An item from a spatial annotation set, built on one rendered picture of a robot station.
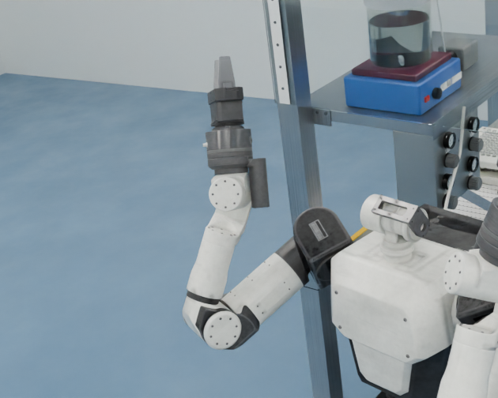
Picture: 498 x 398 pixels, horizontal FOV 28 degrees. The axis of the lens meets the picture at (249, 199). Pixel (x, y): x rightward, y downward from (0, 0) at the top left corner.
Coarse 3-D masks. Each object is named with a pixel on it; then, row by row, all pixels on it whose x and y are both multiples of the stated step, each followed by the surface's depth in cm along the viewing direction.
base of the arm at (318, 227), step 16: (320, 208) 199; (304, 224) 198; (320, 224) 197; (336, 224) 196; (304, 240) 196; (320, 240) 195; (336, 240) 194; (352, 240) 194; (320, 256) 193; (320, 272) 197; (320, 288) 204
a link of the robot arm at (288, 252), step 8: (288, 240) 201; (280, 248) 200; (288, 248) 198; (296, 248) 197; (280, 256) 197; (288, 256) 197; (296, 256) 196; (304, 256) 198; (288, 264) 196; (296, 264) 196; (304, 264) 200; (296, 272) 196; (304, 272) 197; (304, 280) 198
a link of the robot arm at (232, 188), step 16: (208, 160) 190; (224, 160) 187; (240, 160) 187; (256, 160) 188; (224, 176) 188; (240, 176) 188; (256, 176) 189; (224, 192) 185; (240, 192) 185; (256, 192) 189; (224, 208) 186
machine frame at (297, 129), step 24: (288, 120) 234; (312, 120) 236; (288, 144) 237; (312, 144) 238; (288, 168) 240; (312, 168) 240; (288, 192) 244; (312, 192) 242; (312, 288) 252; (312, 312) 256; (312, 336) 260; (336, 336) 263; (312, 360) 264; (336, 360) 265; (312, 384) 268; (336, 384) 267
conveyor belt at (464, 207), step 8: (488, 184) 286; (480, 192) 282; (488, 192) 281; (496, 192) 281; (464, 200) 279; (488, 200) 277; (456, 208) 275; (464, 208) 274; (472, 208) 273; (480, 208) 273; (472, 216) 269; (480, 216) 269
